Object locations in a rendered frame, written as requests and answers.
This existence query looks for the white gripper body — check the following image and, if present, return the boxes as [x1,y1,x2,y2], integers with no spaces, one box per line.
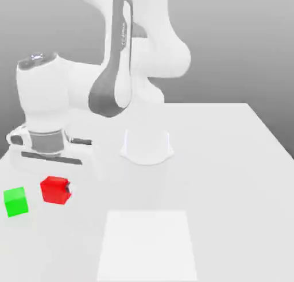
[12,146,101,180]

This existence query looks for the small red cube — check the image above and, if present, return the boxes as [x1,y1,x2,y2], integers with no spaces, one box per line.
[40,176,72,206]

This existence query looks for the small green cube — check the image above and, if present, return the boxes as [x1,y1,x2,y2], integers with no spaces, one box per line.
[3,186,29,218]

